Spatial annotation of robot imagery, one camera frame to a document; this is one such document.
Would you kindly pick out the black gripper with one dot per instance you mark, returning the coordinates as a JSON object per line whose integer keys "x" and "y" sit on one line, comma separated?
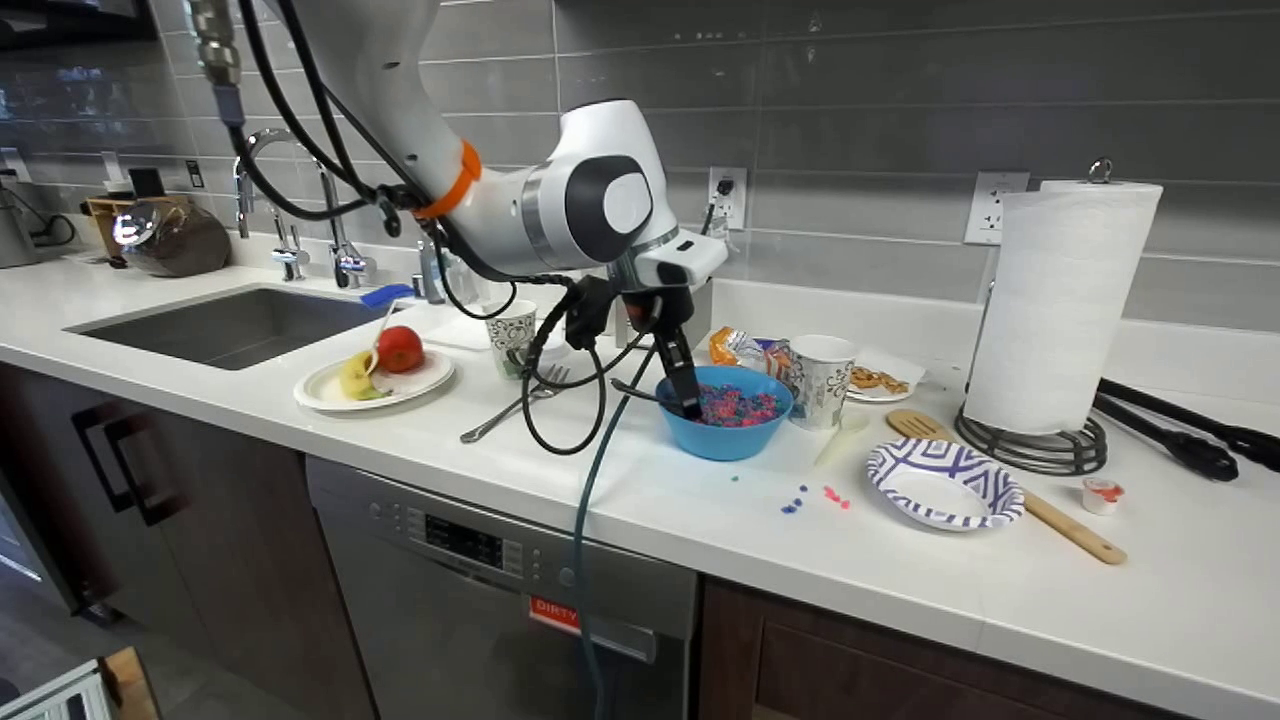
{"x": 587, "y": 313}

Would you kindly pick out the black spoon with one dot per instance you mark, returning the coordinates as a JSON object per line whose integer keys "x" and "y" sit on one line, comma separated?
{"x": 627, "y": 388}

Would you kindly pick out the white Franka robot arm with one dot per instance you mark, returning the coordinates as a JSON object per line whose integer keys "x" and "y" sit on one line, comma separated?
{"x": 402, "y": 83}

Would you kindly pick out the coloured beads in bowl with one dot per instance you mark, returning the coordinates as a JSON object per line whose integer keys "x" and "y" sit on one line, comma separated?
{"x": 744, "y": 404}

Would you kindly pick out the floral print paper cup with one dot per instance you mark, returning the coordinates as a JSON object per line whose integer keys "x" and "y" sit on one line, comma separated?
{"x": 505, "y": 343}

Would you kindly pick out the blue patterned paper bowl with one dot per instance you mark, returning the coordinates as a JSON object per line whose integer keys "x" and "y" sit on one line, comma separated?
{"x": 940, "y": 483}

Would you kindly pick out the metal napkin holder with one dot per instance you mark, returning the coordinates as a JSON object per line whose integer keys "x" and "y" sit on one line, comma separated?
{"x": 700, "y": 323}

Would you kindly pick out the orange snack bag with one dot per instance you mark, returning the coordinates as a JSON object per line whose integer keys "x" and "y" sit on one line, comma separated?
{"x": 730, "y": 351}

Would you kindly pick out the spilled blue beads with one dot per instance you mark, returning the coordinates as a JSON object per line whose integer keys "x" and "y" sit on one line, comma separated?
{"x": 793, "y": 500}

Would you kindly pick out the metal fork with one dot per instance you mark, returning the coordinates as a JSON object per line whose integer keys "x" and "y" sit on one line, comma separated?
{"x": 489, "y": 423}

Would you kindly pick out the small white snack plate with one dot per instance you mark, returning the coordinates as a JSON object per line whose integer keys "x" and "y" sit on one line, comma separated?
{"x": 882, "y": 381}

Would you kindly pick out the spilled red beads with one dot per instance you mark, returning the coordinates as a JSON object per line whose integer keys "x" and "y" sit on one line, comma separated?
{"x": 839, "y": 497}

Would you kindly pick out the clear soap bottle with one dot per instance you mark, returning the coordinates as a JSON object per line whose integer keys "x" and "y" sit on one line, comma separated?
{"x": 430, "y": 282}

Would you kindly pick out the white fruit plate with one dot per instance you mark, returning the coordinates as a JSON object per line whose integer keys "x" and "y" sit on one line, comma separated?
{"x": 415, "y": 384}

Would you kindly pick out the red apple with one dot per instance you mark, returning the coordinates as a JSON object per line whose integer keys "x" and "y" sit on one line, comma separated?
{"x": 398, "y": 351}

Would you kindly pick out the blue sponge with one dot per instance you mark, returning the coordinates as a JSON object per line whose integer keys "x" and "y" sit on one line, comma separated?
{"x": 390, "y": 299}

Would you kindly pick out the yellow banana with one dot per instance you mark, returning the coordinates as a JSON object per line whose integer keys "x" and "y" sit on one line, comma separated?
{"x": 359, "y": 376}

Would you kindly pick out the stainless dishwasher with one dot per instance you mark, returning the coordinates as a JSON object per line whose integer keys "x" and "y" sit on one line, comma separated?
{"x": 441, "y": 601}

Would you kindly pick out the dark wood cabinet door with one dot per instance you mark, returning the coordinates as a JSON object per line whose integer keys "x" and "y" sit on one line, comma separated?
{"x": 224, "y": 535}
{"x": 855, "y": 664}

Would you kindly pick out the chrome kitchen faucet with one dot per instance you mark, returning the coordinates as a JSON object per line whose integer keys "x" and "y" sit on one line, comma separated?
{"x": 344, "y": 261}

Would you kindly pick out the white paper towel roll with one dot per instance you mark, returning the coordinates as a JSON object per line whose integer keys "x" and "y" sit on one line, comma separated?
{"x": 1061, "y": 307}

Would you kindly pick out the small chrome tap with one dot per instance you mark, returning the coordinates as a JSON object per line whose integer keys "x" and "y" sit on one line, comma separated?
{"x": 284, "y": 251}

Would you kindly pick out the wooden spatula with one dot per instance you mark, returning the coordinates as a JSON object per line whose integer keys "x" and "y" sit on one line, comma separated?
{"x": 1073, "y": 530}

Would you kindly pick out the small red white cap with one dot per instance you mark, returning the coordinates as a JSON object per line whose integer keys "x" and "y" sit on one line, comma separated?
{"x": 1103, "y": 497}

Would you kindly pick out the steel sink basin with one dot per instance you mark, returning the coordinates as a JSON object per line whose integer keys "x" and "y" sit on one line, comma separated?
{"x": 224, "y": 327}

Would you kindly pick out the black tongs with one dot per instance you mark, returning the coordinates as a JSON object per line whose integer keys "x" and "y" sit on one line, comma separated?
{"x": 1186, "y": 448}

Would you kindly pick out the grey kettle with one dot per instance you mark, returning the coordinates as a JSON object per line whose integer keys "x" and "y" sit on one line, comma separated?
{"x": 25, "y": 221}

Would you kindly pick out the white wall outlet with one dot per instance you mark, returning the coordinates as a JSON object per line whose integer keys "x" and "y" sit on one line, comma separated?
{"x": 986, "y": 210}
{"x": 730, "y": 203}

